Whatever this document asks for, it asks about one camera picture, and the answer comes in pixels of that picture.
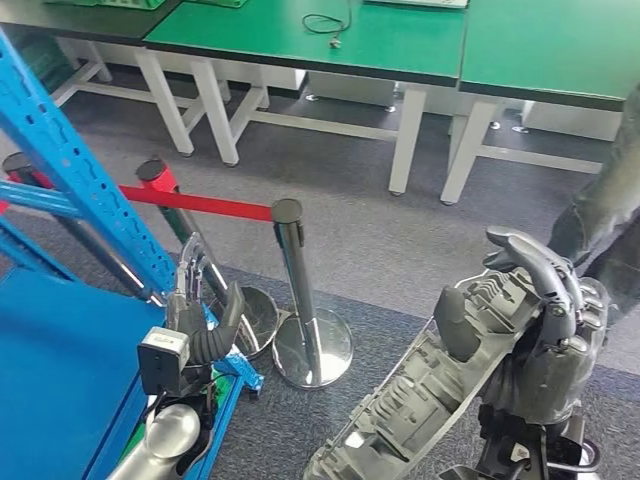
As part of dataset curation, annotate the red barrier belt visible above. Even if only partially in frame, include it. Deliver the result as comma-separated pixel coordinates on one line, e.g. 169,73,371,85
5,168,275,224

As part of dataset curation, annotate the white flat tray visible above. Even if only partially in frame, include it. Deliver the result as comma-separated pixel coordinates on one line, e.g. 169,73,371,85
364,0,470,10

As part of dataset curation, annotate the chrome stanchion red head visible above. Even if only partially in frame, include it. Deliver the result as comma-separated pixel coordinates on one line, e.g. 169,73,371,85
134,157,280,361

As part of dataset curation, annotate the black power cable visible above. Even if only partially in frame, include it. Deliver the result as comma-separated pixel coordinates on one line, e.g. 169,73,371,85
301,0,354,50

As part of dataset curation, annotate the silver wheel hubcap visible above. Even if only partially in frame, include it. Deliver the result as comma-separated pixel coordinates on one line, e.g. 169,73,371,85
303,268,545,480

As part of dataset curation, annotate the white floor cabinet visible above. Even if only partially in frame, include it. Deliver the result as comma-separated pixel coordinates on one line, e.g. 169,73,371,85
519,99,624,142
306,71,397,109

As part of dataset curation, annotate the blue metal shelf rack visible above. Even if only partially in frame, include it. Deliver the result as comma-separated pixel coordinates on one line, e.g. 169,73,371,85
0,26,264,480

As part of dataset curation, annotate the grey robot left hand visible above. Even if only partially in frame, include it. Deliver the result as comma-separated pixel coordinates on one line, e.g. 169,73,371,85
165,231,246,369

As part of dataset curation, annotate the green crate stack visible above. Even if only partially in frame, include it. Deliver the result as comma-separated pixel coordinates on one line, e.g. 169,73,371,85
17,36,76,94

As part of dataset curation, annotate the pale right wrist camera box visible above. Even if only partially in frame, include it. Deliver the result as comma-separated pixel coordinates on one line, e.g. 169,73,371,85
438,463,506,480

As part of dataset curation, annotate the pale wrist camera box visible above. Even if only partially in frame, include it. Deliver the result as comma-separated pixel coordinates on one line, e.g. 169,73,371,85
438,463,506,480
137,325,192,397

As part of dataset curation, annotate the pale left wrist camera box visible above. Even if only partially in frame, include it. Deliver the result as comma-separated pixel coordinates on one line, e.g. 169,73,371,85
137,325,192,397

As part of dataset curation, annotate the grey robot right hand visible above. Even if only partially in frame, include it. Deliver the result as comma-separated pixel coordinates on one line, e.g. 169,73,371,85
433,226,611,425

